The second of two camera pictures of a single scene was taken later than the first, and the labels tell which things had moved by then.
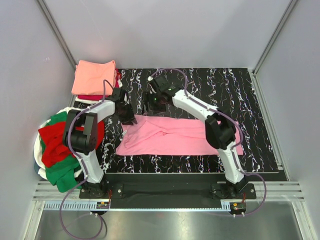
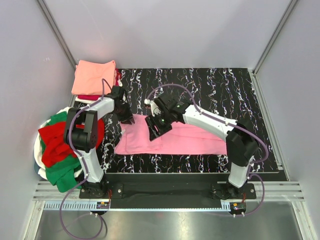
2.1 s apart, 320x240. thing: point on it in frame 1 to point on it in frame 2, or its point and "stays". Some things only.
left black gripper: x=130 y=118 stays
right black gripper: x=147 y=97 to x=152 y=121
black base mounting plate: x=173 y=186 stays
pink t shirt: x=167 y=135 stays
